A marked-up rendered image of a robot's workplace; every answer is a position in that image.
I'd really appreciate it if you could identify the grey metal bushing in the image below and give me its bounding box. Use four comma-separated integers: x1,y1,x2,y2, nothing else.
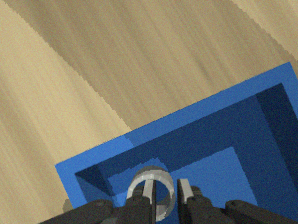
127,165,176,221

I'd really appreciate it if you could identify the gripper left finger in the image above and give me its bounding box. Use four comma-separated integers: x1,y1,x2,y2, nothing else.
38,179,156,224

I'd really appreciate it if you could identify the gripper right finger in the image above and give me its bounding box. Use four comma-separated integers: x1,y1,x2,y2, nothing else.
177,179,298,224

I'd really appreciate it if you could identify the blue crate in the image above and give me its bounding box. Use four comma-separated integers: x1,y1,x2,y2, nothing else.
55,62,298,224

